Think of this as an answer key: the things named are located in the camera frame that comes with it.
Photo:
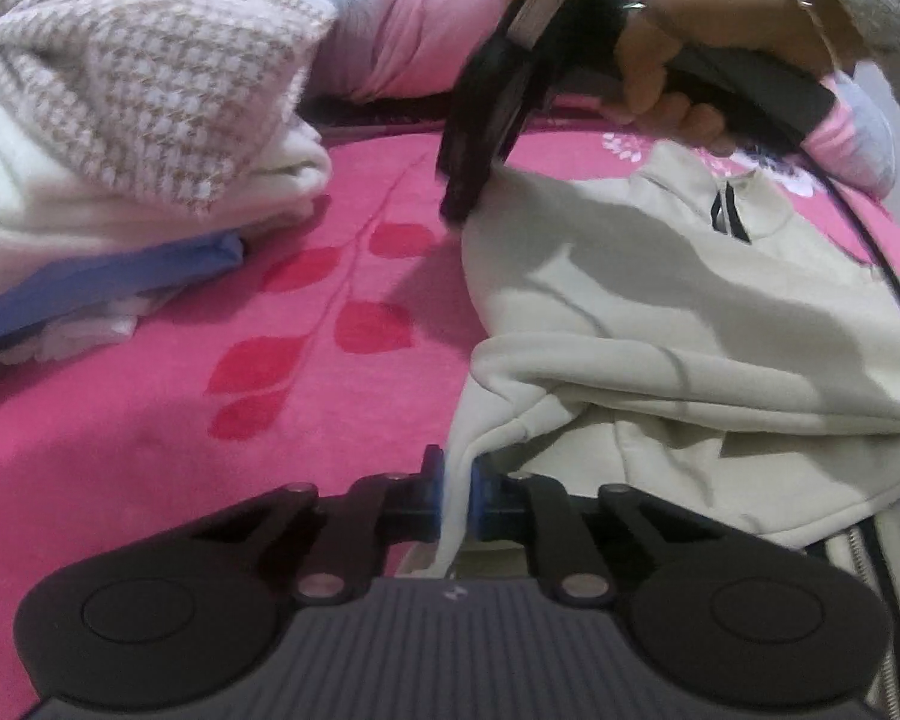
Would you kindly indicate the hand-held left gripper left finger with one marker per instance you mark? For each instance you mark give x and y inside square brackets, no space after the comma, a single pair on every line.
[436,502]

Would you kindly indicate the beige zip jacket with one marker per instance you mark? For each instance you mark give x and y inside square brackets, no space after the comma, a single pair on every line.
[682,330]

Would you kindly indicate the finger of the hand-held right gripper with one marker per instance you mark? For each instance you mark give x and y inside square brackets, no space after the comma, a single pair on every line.
[487,127]

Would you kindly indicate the beige houndstooth knit sweater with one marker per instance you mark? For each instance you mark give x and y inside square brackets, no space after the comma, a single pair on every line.
[135,52]

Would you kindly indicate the white folded garment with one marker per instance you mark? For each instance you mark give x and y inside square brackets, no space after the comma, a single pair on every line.
[97,326]

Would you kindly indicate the pile of folded clothes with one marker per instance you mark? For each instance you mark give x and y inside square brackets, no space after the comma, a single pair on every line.
[45,195]

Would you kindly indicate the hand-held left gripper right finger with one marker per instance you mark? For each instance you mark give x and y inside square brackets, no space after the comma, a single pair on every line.
[481,502]

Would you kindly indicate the pink floral bed sheet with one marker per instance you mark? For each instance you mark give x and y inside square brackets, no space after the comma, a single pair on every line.
[120,427]

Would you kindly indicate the blue folded garment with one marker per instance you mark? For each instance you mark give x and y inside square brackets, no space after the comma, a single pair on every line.
[105,277]

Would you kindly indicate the person's right hand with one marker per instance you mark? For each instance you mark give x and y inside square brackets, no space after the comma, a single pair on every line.
[720,15]

